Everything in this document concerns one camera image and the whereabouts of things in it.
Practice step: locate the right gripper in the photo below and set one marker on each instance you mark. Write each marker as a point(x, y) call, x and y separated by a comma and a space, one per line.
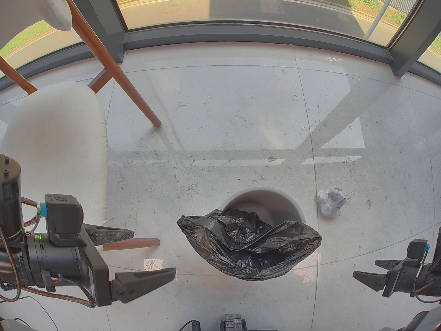
point(399, 281)

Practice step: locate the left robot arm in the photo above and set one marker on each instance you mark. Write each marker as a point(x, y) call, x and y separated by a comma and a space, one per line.
point(8, 191)

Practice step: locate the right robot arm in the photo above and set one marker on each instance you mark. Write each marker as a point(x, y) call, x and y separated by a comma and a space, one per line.
point(438, 253)

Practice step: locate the white cushioned wooden chair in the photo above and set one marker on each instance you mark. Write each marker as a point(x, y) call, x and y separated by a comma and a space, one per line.
point(55, 143)

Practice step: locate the white trash bin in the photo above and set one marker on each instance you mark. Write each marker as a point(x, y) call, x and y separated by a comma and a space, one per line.
point(262, 203)

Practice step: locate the black plastic bag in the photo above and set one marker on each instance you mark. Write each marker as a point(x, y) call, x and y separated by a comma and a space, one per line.
point(248, 253)

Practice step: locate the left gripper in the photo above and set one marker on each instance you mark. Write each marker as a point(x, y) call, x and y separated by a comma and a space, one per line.
point(65, 264)

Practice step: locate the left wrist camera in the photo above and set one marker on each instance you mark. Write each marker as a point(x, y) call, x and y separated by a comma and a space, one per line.
point(63, 216)

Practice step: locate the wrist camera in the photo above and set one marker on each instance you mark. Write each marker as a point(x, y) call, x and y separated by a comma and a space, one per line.
point(417, 250)
point(63, 216)

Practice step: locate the window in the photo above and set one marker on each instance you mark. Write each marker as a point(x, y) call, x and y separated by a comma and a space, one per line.
point(241, 33)

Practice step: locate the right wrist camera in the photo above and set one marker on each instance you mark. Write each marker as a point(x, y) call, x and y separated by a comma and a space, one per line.
point(417, 250)

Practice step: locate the crumpled white paper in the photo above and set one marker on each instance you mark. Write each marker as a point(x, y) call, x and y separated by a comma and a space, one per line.
point(329, 202)

